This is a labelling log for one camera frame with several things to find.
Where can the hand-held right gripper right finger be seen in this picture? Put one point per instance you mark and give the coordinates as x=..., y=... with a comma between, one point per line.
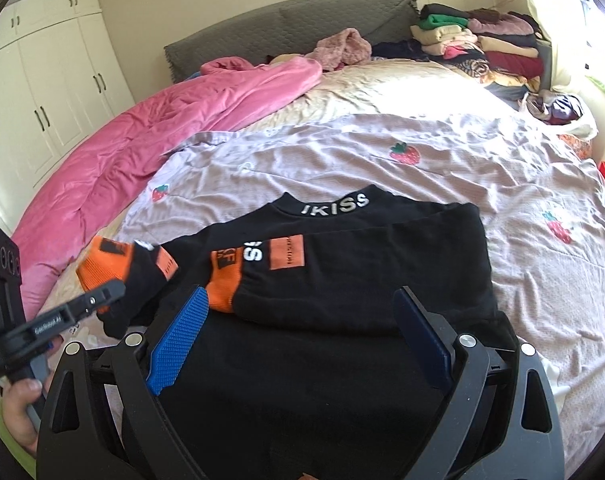
x=422, y=340

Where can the pink blanket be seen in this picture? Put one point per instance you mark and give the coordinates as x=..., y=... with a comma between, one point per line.
x=132, y=160

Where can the plastic bag of clothes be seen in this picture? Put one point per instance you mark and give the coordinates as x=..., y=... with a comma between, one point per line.
x=562, y=110

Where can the orange patterned cloth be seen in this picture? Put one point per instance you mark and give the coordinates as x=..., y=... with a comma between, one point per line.
x=575, y=146

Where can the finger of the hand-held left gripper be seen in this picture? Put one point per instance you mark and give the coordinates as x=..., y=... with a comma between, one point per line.
x=97, y=298

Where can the stack of folded clothes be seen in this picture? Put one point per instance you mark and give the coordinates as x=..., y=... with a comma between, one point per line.
x=482, y=45

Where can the pink fluffy garment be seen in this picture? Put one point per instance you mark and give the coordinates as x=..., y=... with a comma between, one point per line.
x=342, y=47

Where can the beige bed sheet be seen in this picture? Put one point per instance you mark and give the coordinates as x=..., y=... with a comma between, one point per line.
x=407, y=90

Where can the strawberry print quilt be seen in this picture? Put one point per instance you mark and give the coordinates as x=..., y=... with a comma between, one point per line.
x=332, y=160

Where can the dark navy cloth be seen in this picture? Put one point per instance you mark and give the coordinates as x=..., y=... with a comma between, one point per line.
x=397, y=50

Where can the white wardrobe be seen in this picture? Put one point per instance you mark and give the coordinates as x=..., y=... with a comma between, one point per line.
x=47, y=85

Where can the black sweater with orange cuffs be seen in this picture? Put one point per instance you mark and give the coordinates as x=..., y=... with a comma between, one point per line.
x=357, y=280

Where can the pale yellow cloth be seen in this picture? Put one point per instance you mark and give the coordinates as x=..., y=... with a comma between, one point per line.
x=287, y=59

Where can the person's left hand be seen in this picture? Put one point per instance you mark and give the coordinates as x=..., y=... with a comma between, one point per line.
x=16, y=412

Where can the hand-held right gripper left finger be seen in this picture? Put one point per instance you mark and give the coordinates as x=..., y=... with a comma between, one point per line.
x=182, y=330

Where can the grey padded headboard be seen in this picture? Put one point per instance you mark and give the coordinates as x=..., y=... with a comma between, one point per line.
x=282, y=25

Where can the cream curtain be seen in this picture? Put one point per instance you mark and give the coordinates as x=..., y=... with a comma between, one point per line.
x=557, y=20

